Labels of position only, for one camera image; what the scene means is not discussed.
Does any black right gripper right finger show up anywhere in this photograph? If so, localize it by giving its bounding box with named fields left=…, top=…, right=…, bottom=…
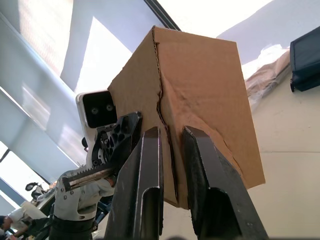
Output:
left=181, top=125, right=270, bottom=240

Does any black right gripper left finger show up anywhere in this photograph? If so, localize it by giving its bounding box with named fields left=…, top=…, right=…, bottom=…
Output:
left=103, top=126, right=165, bottom=240

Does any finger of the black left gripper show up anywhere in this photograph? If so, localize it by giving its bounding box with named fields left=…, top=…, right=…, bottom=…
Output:
left=104, top=111, right=144, bottom=169

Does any small brown cardboard box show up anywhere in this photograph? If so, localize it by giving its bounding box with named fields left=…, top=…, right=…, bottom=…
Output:
left=107, top=24, right=266, bottom=210

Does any black and white headset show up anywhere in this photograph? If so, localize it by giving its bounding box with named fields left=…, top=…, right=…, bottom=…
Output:
left=25, top=182, right=47, bottom=201

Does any person in white shirt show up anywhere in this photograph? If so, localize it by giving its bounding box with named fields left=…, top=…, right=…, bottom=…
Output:
left=0, top=214, right=28, bottom=238

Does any dark blue padded case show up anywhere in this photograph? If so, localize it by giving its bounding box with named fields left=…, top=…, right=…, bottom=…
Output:
left=289, top=25, right=320, bottom=93

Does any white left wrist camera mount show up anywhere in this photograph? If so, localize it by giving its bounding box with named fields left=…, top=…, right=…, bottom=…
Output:
left=53, top=89, right=119, bottom=222

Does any dark window frame bar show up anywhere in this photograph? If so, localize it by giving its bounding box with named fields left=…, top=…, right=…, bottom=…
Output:
left=151, top=0, right=185, bottom=33

